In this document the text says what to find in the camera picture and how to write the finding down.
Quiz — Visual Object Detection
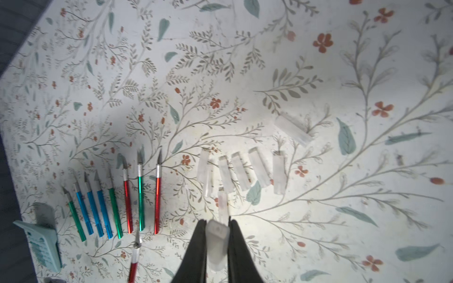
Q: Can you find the clear plastic knife cap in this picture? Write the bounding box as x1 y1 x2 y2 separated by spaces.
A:
197 149 210 185

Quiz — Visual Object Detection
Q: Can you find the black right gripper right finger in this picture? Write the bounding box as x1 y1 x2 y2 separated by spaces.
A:
227 218 264 283

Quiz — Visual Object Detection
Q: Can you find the green carving knife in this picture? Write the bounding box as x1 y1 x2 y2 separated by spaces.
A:
107 166 123 239
137 152 145 231
61 187 86 242

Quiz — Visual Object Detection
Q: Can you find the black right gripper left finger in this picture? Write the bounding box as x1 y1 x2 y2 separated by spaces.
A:
172 220 207 283

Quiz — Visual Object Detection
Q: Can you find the blue carving knife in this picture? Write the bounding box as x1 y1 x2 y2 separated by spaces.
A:
73 176 94 235
94 171 113 239
84 172 104 238

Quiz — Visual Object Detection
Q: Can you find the dark red carving knife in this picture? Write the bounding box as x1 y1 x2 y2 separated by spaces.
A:
127 229 142 283

